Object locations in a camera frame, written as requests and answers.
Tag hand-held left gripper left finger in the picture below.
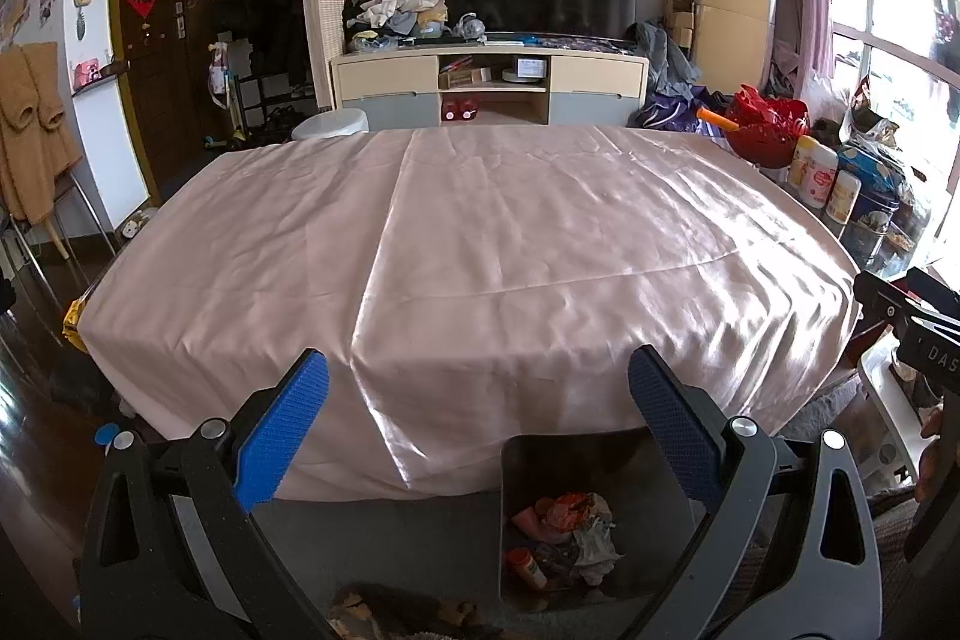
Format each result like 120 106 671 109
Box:
75 347 335 640

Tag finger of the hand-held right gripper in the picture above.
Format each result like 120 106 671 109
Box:
853 271 912 337
906 267 960 315

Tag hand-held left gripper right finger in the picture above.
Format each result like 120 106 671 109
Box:
626 345 886 640

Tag white plastic wrapper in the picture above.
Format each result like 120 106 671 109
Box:
574 497 625 585

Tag grey trash bin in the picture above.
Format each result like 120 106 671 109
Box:
499 430 713 613

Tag person's right hand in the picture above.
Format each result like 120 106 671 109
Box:
915 404 947 504

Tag white chair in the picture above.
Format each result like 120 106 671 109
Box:
855 340 931 483

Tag blue round tin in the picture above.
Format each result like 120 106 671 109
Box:
836 149 901 270

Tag small white canister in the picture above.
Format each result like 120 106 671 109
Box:
825 169 863 225

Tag large white red-label canister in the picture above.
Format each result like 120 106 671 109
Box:
787 135 839 210

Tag red openwork basket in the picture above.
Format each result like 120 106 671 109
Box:
724 83 812 169

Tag brown fuzzy cloth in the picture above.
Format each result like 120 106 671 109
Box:
330 584 496 640

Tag pink satin tablecloth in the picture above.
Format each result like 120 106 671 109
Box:
75 124 862 502

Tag window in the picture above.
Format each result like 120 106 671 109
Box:
821 0 960 214

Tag purple bag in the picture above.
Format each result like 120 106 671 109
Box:
634 89 732 133

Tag white round stool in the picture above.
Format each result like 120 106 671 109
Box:
291 109 370 142

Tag black shoe rack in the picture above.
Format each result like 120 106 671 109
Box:
225 74 316 135

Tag grey clothes heap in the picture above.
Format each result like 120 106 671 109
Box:
637 21 698 101

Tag cardboard boxes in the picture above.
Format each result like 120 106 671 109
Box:
664 0 698 49

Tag small hanging bag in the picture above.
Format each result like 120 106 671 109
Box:
208 40 233 109

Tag brown wooden door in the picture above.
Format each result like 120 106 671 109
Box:
112 0 218 191

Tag beige grey TV cabinet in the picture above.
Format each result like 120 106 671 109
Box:
331 40 650 130

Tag brown fuzzy robe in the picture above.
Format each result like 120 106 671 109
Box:
0 42 82 221

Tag pile of clothes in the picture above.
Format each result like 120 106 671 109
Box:
343 0 445 52

